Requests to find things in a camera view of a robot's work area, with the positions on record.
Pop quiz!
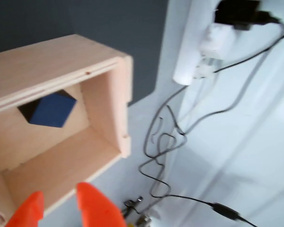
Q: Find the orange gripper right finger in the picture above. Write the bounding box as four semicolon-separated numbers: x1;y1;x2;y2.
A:
75;181;127;227

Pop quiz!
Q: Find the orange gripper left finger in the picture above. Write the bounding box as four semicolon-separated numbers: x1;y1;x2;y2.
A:
4;191;45;227

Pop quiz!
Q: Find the blue cube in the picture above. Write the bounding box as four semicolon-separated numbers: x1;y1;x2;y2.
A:
17;88;78;130

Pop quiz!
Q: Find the wooden box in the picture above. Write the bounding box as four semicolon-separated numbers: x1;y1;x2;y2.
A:
0;34;134;224

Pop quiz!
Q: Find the white tube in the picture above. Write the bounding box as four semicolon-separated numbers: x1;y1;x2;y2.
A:
172;0;218;86

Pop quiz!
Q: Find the dark grey mat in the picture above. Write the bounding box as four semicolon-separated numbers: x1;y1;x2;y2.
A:
0;0;168;105

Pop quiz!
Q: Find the white plug block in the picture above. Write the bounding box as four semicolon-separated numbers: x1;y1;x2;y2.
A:
194;22;237;80

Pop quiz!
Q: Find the black power adapter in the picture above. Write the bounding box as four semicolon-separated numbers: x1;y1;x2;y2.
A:
213;0;283;31

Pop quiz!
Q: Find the grey cable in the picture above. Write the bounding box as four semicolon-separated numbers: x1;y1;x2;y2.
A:
143;86;187;159
177;23;284;138

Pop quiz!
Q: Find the black cable with ferrite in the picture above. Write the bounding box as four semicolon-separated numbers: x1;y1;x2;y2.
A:
139;133;260;227

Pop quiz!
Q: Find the thin black cable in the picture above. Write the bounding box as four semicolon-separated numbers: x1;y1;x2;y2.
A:
213;34;284;74

